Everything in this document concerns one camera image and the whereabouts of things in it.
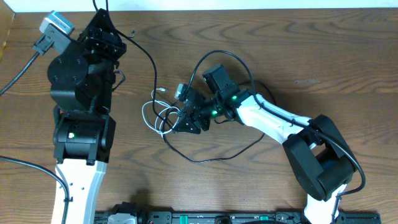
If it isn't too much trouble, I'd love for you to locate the long black usb cable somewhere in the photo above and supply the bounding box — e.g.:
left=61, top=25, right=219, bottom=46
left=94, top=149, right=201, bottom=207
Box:
left=161, top=80, right=277, bottom=164

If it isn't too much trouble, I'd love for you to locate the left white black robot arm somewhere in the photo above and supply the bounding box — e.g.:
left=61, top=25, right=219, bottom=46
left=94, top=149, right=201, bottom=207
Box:
left=47, top=9, right=126, bottom=223

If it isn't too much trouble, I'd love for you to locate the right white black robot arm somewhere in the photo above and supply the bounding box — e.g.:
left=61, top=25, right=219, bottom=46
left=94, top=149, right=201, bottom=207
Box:
left=175, top=64, right=366, bottom=223

